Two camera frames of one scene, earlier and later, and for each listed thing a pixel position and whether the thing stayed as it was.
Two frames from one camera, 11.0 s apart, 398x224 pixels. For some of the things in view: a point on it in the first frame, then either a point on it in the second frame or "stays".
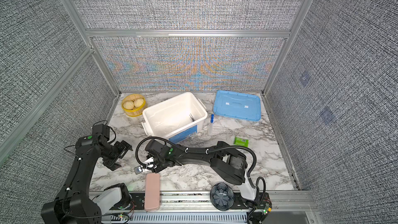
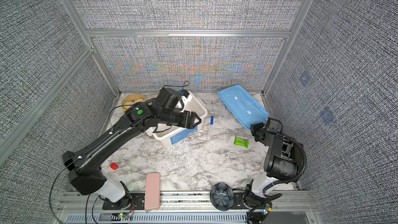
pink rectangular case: x=152 y=200 stays
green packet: x=239 y=141 stays
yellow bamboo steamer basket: x=133 y=105 stays
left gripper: x=111 y=162 → x=185 y=123
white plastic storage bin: x=174 y=120 stays
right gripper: x=159 y=168 → x=255 y=127
